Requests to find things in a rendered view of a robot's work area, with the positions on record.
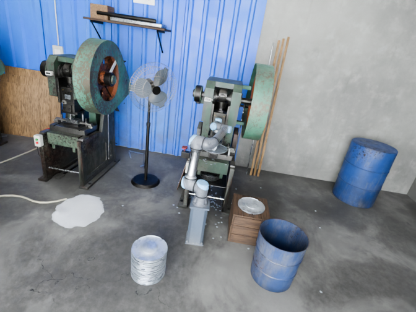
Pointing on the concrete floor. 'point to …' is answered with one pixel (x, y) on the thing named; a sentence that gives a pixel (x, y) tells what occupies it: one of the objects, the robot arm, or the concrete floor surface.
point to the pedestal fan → (150, 85)
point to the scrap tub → (278, 254)
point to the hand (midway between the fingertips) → (213, 149)
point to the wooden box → (245, 222)
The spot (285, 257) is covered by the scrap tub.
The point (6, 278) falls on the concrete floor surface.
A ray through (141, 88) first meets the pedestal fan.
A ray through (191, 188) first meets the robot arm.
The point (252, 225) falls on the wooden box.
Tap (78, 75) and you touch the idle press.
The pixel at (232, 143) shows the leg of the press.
